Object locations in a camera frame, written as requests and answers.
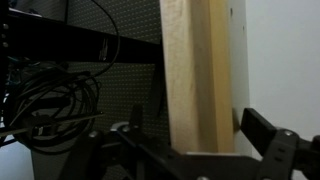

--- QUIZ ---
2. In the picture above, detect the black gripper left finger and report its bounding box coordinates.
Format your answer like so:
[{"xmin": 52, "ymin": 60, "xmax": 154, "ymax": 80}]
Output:
[{"xmin": 59, "ymin": 104, "xmax": 188, "ymax": 180}]

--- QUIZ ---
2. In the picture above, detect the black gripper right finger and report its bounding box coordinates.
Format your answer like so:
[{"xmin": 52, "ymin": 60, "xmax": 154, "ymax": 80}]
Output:
[{"xmin": 240, "ymin": 107, "xmax": 320, "ymax": 180}]

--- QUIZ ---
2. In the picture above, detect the shallow wooden bed drawer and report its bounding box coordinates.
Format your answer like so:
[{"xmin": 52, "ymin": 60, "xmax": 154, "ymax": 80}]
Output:
[{"xmin": 159, "ymin": 0, "xmax": 252, "ymax": 158}]

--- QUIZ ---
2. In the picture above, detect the thin grey rod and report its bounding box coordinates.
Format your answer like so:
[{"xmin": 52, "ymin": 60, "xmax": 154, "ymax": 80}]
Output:
[{"xmin": 0, "ymin": 112, "xmax": 105, "ymax": 138}]

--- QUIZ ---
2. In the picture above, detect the black cable bundle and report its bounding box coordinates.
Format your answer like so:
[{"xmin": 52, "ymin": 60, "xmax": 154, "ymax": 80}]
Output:
[{"xmin": 0, "ymin": 56, "xmax": 103, "ymax": 155}]

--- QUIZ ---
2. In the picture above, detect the thin black hanging cable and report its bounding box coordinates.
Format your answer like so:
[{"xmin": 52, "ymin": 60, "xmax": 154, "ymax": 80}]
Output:
[{"xmin": 89, "ymin": 0, "xmax": 122, "ymax": 78}]

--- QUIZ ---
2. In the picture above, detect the black robot cart frame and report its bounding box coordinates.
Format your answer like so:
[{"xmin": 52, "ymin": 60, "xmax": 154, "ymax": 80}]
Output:
[{"xmin": 0, "ymin": 0, "xmax": 165, "ymax": 66}]

